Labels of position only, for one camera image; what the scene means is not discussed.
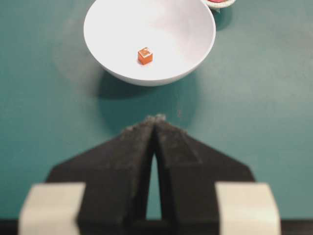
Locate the white round bowl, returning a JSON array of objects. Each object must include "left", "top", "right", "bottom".
[{"left": 83, "top": 0, "right": 216, "bottom": 87}]

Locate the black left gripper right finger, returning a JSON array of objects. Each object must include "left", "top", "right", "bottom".
[{"left": 153, "top": 114, "right": 282, "bottom": 235}]

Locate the small orange-red cube block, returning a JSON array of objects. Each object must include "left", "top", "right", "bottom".
[{"left": 137, "top": 47, "right": 153, "bottom": 65}]

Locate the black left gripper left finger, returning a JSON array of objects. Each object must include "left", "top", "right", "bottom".
[{"left": 19, "top": 117, "right": 155, "bottom": 235}]

